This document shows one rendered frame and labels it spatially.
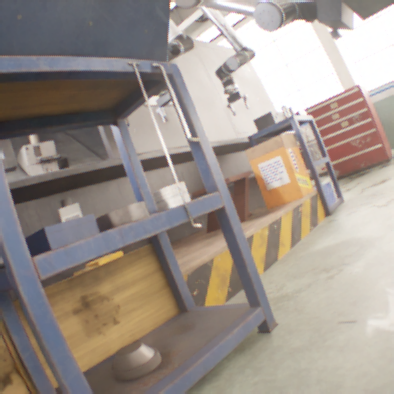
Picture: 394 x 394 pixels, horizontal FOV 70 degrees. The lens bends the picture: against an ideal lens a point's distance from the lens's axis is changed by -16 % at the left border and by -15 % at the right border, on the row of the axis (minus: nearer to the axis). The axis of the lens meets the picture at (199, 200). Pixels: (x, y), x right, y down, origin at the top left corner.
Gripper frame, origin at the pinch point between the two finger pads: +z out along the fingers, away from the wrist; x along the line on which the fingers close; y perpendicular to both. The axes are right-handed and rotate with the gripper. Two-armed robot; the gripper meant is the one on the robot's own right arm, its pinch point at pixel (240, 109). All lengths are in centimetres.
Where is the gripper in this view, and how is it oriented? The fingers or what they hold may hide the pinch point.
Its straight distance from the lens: 250.0
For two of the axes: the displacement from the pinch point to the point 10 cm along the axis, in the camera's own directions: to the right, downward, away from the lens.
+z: 3.5, 9.3, -0.1
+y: 6.7, -2.4, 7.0
